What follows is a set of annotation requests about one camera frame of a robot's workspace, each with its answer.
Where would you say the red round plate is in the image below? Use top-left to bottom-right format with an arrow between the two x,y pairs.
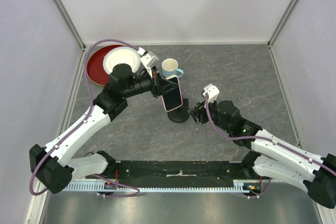
86,45 -> 121,86

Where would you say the right aluminium frame post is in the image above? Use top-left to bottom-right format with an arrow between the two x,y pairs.
267,0 -> 300,49

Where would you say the left aluminium frame post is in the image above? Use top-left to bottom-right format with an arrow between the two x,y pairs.
52,0 -> 86,50

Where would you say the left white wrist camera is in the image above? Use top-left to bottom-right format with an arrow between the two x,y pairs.
137,47 -> 159,78

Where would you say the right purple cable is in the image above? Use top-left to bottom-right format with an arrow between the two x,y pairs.
204,94 -> 336,172

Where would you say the aluminium frame post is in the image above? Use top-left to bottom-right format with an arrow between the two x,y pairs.
267,0 -> 300,49
52,0 -> 86,50

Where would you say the purple cable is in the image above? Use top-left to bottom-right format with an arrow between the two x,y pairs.
204,94 -> 336,172
29,38 -> 141,196

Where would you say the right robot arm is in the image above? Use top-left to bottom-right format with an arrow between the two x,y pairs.
189,101 -> 335,209

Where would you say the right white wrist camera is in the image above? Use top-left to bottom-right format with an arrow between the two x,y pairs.
201,83 -> 220,103

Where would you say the white paper plate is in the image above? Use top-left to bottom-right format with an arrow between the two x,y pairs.
103,47 -> 141,74

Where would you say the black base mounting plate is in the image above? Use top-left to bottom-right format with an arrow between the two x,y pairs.
107,161 -> 258,188

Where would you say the smartphone with beige case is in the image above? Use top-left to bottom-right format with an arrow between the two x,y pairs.
162,81 -> 183,112

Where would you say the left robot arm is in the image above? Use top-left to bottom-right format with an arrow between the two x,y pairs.
29,63 -> 180,194

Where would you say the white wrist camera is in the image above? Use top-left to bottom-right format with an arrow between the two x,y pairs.
201,83 -> 220,103
137,47 -> 159,78

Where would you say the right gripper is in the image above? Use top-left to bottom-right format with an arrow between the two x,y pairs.
187,96 -> 231,134

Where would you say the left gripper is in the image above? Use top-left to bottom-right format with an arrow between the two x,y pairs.
122,66 -> 177,99

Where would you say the black phone stand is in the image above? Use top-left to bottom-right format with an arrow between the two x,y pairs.
167,98 -> 190,123

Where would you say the white slotted cable duct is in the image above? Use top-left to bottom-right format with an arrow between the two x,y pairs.
63,179 -> 256,193

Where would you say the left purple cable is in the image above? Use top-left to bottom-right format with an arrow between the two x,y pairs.
29,38 -> 141,196

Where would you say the light blue mug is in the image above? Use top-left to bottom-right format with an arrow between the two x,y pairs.
162,58 -> 184,78

